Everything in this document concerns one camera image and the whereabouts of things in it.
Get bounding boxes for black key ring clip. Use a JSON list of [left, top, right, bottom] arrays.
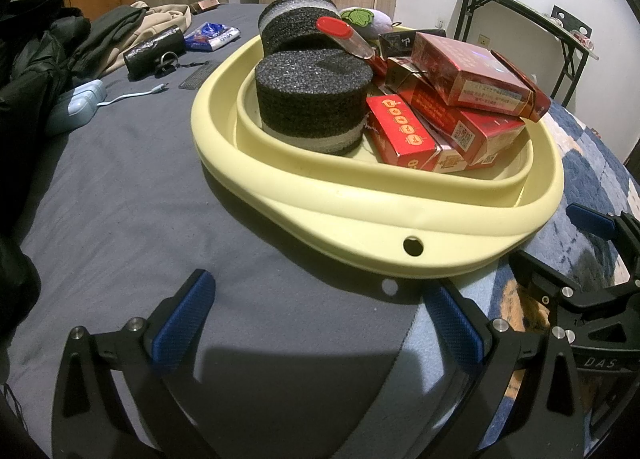
[[153, 51, 182, 79]]

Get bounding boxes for clear jar with red lid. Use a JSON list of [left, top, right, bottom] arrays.
[[315, 15, 389, 76]]

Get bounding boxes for pale yellow plastic basin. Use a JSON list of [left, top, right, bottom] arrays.
[[191, 25, 566, 282]]

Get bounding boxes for red white gold-patterned box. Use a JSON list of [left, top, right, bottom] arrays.
[[365, 94, 469, 174]]

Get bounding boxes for grey bed sheet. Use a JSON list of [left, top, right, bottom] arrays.
[[0, 1, 501, 459]]

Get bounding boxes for dark red box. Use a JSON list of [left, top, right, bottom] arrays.
[[384, 57, 423, 94]]

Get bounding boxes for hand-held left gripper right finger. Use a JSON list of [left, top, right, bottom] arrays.
[[425, 281, 586, 459]]

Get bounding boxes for black shiny pouch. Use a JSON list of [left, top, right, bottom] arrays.
[[123, 25, 186, 82]]

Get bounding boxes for black panel with holes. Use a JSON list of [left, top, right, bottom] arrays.
[[552, 4, 594, 40]]

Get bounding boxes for blue white packet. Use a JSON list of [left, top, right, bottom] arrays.
[[184, 21, 241, 52]]

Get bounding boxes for grey plush toy green patch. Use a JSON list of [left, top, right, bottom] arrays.
[[340, 6, 397, 38]]

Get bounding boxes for black foam cylinder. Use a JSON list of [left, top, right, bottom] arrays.
[[258, 0, 342, 58], [254, 49, 375, 156]]

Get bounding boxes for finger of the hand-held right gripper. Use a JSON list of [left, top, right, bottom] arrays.
[[512, 250, 640, 325], [567, 203, 640, 285]]

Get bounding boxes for olive green garment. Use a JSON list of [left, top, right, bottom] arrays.
[[69, 5, 152, 76]]

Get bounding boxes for beige garment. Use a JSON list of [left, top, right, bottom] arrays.
[[100, 1, 194, 76]]

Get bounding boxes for white charging cable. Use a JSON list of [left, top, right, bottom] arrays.
[[96, 83, 169, 110]]

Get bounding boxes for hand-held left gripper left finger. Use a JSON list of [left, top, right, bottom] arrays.
[[52, 269, 216, 459]]

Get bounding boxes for black jacket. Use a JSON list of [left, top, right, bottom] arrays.
[[0, 0, 92, 340]]

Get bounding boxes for black mesh comb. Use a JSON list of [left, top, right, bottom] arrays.
[[178, 62, 217, 90]]

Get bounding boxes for blue plaid rug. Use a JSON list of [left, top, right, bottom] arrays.
[[395, 101, 640, 459]]

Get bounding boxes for black box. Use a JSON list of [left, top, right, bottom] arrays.
[[378, 29, 447, 58]]

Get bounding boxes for light blue device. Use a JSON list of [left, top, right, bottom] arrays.
[[44, 79, 109, 138]]

